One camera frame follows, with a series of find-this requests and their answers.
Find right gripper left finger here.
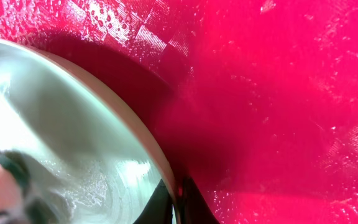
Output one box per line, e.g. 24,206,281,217
134,179,173,224

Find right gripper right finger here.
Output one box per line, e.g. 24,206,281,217
177,177,219,224

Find light blue plate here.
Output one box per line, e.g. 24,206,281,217
0,39,180,223

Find pink sponge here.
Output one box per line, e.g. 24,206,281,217
0,154,58,224

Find red plastic tray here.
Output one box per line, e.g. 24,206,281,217
0,0,358,223

